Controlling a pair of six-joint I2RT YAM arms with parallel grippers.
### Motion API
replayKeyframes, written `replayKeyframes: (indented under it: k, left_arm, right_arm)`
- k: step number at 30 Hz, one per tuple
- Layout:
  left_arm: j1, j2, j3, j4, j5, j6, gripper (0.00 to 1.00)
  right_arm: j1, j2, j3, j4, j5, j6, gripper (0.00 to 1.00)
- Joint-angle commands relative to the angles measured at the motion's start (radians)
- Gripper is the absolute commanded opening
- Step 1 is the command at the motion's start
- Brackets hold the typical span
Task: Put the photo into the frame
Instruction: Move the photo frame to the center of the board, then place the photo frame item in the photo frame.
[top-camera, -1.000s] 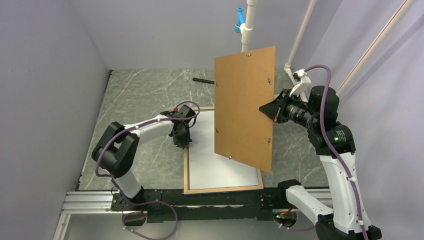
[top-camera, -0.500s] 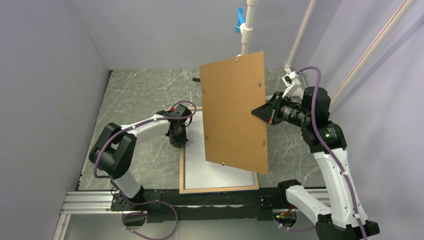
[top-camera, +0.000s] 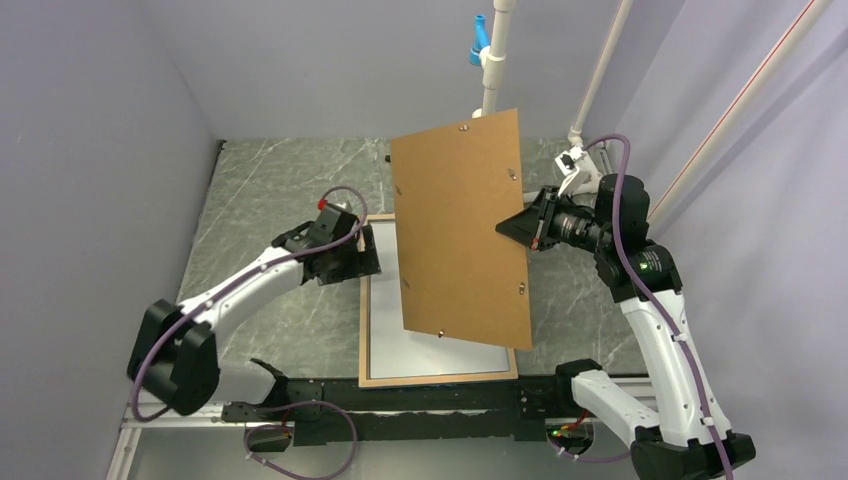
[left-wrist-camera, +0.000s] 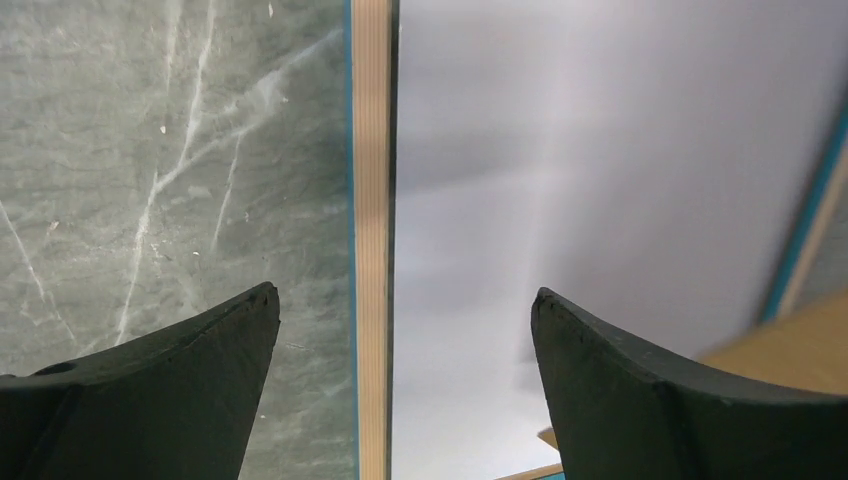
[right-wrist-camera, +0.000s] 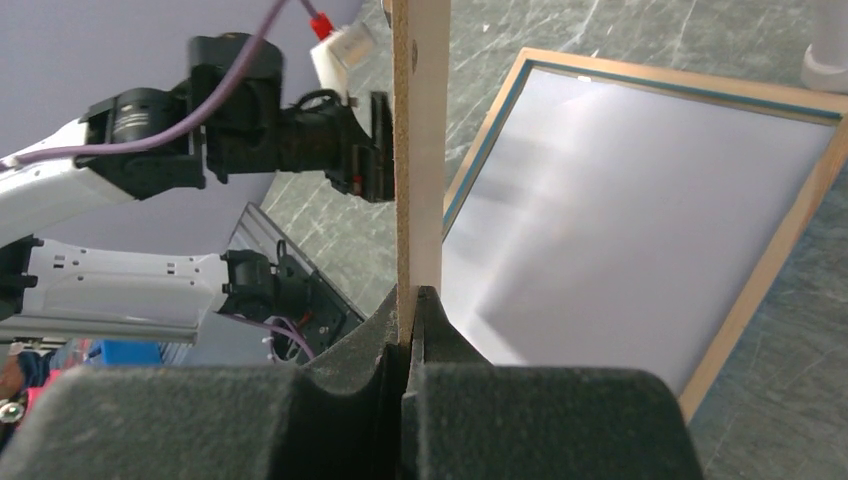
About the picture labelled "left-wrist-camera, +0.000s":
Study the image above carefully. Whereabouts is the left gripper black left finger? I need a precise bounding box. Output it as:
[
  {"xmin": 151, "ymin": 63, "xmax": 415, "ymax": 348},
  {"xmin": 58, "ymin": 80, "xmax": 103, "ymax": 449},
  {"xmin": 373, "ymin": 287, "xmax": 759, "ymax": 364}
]
[{"xmin": 1, "ymin": 282, "xmax": 280, "ymax": 479}]

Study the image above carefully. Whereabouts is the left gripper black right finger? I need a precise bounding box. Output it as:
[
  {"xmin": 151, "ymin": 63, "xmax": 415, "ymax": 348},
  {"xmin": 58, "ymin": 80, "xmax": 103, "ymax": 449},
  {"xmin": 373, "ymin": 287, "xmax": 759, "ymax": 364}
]
[{"xmin": 529, "ymin": 287, "xmax": 848, "ymax": 480}]

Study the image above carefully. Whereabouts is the printed photo with white border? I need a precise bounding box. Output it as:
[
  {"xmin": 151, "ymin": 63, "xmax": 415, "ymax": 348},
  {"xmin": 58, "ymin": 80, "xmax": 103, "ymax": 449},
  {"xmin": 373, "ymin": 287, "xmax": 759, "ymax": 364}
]
[{"xmin": 391, "ymin": 1, "xmax": 847, "ymax": 479}]

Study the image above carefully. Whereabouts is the blue wooden picture frame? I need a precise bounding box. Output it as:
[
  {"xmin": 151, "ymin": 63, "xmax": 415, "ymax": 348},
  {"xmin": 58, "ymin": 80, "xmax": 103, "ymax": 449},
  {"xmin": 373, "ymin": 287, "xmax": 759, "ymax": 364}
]
[{"xmin": 345, "ymin": 1, "xmax": 847, "ymax": 479}]

